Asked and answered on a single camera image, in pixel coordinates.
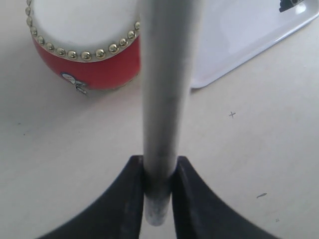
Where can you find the white drumstick with ball tip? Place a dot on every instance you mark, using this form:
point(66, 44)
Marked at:
point(168, 43)

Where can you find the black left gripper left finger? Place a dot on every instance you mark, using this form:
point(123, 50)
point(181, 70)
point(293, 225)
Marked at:
point(116, 214)

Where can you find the small red drum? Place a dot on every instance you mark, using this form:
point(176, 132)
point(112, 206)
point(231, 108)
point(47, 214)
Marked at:
point(92, 44)

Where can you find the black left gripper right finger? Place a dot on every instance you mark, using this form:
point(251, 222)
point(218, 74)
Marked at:
point(200, 214)

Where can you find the white plastic tray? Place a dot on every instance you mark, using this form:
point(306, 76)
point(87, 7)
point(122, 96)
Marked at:
point(234, 31)

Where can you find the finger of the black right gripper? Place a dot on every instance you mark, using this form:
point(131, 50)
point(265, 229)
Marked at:
point(288, 4)

